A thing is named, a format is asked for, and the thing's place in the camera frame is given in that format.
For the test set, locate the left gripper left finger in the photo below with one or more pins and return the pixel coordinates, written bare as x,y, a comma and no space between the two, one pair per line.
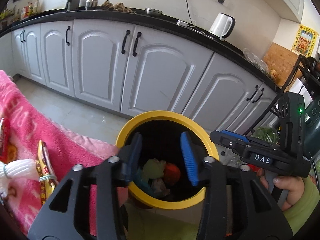
65,214

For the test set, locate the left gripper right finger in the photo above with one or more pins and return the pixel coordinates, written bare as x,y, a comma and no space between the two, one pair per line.
236,204

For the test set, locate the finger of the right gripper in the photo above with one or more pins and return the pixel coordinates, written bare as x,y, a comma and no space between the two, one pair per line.
230,142
236,135

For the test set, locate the yellow red snack bag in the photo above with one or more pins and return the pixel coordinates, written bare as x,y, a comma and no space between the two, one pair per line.
47,178

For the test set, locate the white foam net bundle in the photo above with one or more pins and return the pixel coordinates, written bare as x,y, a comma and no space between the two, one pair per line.
23,168

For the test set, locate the red plastic bag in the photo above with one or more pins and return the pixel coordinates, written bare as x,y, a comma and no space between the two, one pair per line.
172,173

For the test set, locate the blue foam net bundle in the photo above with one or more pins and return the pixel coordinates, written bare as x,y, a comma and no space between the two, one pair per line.
140,182

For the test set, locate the green foam net bundle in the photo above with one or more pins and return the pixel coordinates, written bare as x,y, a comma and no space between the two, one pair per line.
153,169

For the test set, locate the clear plastic wrapper bundle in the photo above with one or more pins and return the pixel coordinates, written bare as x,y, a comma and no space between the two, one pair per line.
159,188

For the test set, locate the red snack wrapper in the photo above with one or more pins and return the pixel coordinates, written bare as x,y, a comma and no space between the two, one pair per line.
4,139

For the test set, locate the green sleeve right forearm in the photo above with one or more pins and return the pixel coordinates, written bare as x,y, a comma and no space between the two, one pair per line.
298,214

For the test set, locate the yellow rimmed trash bin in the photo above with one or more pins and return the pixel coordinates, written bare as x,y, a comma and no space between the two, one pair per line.
161,131

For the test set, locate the right hand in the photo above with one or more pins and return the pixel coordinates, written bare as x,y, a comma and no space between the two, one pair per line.
295,187

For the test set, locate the clear plastic bag on floor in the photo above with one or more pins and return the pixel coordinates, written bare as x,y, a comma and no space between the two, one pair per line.
258,156

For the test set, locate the clear bag on counter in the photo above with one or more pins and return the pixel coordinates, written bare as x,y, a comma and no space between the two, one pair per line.
260,64

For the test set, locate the wooden cutting board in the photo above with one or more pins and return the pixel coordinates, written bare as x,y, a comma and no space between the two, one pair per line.
280,62

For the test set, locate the black metal rack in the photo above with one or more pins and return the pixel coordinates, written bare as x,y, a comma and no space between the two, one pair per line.
303,76

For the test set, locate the pink cartoon fleece blanket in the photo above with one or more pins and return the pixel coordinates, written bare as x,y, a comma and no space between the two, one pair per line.
27,128

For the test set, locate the white electric kettle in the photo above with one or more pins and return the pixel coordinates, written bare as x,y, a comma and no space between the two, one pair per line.
222,26

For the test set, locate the white lower cabinets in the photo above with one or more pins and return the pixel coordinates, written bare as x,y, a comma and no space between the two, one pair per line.
131,69

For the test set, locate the white power adapter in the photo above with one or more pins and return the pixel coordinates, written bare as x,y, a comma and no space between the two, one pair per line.
182,23

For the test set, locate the steel bowl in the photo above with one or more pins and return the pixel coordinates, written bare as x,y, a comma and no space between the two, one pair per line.
153,12

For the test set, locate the ginger pile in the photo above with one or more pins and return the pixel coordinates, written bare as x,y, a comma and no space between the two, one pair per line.
120,7

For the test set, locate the steel teapot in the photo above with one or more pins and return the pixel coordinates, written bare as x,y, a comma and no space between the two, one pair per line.
91,4

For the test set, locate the condiment bottles group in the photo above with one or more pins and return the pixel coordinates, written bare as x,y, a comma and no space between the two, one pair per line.
16,14

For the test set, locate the black teapot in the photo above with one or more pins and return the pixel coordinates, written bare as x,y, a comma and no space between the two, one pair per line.
72,5

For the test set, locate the yellow wall poster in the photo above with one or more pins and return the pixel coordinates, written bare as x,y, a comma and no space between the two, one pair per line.
305,41

